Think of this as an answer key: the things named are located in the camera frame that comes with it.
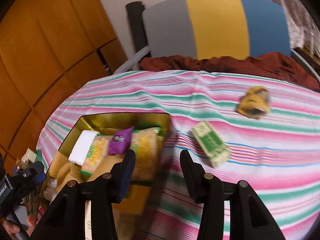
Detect gold metal tin box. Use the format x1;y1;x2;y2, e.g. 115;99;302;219
43;113;171;216

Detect grey yellow blue headboard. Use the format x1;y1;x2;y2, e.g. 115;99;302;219
143;0;291;60

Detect white foam block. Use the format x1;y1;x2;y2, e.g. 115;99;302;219
68;130;99;166

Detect yellow grey glove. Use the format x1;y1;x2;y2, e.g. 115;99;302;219
236;86;270;119

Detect dark red blanket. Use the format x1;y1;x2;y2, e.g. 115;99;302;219
139;52;319;90

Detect purple snack packet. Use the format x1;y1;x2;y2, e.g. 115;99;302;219
107;127;133;155

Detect striped pink green bedsheet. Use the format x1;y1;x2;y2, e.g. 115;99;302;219
37;70;319;239

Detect Weidan snack packet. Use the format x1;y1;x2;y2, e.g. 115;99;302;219
80;135;113;176
130;127;161;181

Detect person's left hand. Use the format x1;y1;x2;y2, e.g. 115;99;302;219
0;213;43;240

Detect small white box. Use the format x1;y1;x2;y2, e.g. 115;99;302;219
22;148;37;164

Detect green white small carton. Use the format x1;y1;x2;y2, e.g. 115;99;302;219
191;121;231;168

